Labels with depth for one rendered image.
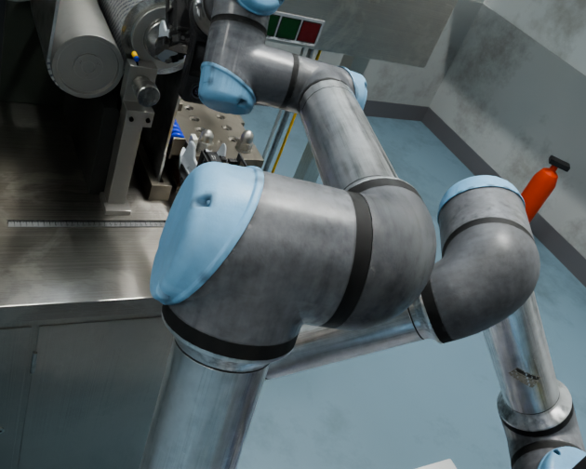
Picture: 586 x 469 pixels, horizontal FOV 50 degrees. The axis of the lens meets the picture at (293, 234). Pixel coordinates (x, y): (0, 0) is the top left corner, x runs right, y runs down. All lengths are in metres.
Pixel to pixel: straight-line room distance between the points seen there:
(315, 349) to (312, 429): 1.44
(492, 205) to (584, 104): 3.15
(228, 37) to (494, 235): 0.41
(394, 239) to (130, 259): 0.77
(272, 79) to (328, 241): 0.40
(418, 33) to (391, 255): 1.41
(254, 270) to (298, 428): 1.78
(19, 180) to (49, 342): 0.33
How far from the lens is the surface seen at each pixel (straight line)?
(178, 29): 1.02
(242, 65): 0.82
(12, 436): 1.43
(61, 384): 1.32
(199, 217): 0.45
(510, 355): 0.99
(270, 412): 2.22
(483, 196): 0.85
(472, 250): 0.77
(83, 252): 1.19
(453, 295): 0.75
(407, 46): 1.86
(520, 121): 4.21
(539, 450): 1.09
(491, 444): 2.61
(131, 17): 1.15
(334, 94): 0.78
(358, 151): 0.65
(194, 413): 0.54
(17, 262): 1.16
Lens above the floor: 1.69
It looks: 35 degrees down
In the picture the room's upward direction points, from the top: 24 degrees clockwise
